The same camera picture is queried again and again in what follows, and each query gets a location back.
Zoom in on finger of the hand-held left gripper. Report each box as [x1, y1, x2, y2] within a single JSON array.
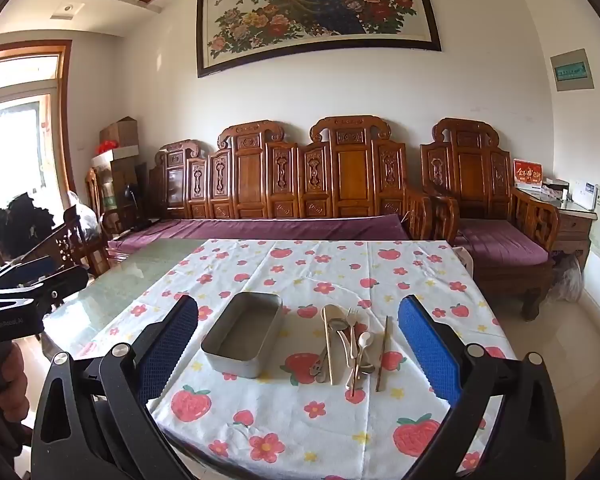
[[0, 265, 89, 309], [0, 255, 54, 289]]

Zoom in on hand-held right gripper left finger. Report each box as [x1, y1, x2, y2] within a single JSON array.
[[30, 294, 201, 480]]

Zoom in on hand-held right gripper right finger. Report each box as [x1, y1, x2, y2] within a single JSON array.
[[396, 294, 567, 480]]

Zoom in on cream plastic spoon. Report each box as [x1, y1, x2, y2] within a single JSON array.
[[349, 332, 373, 392]]

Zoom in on metal utensil box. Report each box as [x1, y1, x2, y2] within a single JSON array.
[[200, 290, 284, 380]]

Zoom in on cream plastic fork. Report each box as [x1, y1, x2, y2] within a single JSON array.
[[345, 307, 361, 367]]

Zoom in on person's left hand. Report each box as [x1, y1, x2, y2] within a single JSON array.
[[0, 344, 27, 413]]

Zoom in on dark wooden chair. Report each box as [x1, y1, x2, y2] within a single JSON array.
[[4, 205, 112, 282]]

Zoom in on black clothes pile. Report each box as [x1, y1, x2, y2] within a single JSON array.
[[0, 191, 57, 262]]

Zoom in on crumpled plastic bag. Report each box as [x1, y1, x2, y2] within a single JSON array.
[[67, 189, 104, 242]]

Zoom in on black desk lamp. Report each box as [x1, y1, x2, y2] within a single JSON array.
[[124, 162, 152, 227]]

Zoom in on purple armchair cushion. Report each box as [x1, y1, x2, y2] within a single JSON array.
[[451, 217, 552, 269]]

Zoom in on strawberry print tablecloth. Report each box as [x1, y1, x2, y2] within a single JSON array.
[[92, 237, 520, 480]]

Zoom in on purple sofa cushion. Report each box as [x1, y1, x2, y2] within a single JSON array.
[[106, 213, 414, 257]]

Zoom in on clear plastic bag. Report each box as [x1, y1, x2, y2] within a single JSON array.
[[549, 254, 584, 304]]

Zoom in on brown cardboard box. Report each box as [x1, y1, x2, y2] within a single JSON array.
[[98, 116, 140, 149]]

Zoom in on wooden framed balcony door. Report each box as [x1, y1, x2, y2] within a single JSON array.
[[0, 39, 77, 261]]

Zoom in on carved wooden armchair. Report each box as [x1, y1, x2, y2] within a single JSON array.
[[419, 117, 562, 322]]

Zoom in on wooden side table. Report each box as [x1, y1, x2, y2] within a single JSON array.
[[549, 199, 599, 262]]

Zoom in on carved wooden sofa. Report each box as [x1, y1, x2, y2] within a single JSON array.
[[147, 115, 435, 242]]

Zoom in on red gift box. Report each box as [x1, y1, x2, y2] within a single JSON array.
[[512, 158, 546, 191]]

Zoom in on white printed box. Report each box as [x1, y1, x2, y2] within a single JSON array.
[[569, 179, 599, 211]]

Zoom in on framed peacock painting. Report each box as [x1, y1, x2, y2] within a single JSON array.
[[195, 0, 442, 79]]

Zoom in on wall electrical panel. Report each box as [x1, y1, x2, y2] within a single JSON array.
[[549, 49, 595, 93]]

